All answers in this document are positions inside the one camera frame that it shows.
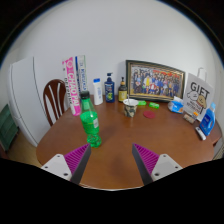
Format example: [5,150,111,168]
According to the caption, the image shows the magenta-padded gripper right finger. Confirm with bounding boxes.
[131,143,184,186]

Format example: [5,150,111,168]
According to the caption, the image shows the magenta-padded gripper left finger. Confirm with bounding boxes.
[40,143,92,185]

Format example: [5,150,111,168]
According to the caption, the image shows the green plastic drink bottle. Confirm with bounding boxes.
[79,90,103,149]

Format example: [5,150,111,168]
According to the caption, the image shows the flat round red coaster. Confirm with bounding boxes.
[142,110,157,120]

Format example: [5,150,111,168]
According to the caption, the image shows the camouflage print paper cup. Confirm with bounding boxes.
[123,98,139,118]

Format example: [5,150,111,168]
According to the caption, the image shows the small patterned box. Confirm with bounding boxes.
[182,113,198,125]

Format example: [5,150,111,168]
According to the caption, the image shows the small white marker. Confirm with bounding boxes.
[194,126,207,141]

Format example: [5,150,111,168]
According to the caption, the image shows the blue tissue pack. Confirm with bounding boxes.
[167,96,185,115]

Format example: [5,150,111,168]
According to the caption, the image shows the dark wooden chair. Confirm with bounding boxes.
[42,78,70,127]

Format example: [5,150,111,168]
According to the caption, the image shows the white bottle with blue cap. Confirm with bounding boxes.
[92,78,104,106]

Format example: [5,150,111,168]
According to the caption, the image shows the blue liquid bottle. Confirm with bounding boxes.
[199,102,217,137]

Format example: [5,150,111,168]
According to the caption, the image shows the dark amber pump bottle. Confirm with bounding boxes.
[118,76,128,103]

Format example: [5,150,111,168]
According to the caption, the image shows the pink shuttlecock tube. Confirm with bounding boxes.
[61,56,82,117]

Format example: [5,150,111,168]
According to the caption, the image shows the green crate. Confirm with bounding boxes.
[0,103,19,153]

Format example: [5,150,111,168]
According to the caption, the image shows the blue pump bottle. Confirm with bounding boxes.
[104,72,116,104]

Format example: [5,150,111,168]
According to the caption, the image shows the white refrigerator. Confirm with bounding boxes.
[7,56,51,148]

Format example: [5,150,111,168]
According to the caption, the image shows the framed group picture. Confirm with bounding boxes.
[125,59,186,103]

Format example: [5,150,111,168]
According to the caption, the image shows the white paper gift bag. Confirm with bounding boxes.
[182,67,215,122]

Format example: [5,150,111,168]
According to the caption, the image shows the white shuttlecock tube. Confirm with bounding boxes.
[74,54,88,94]

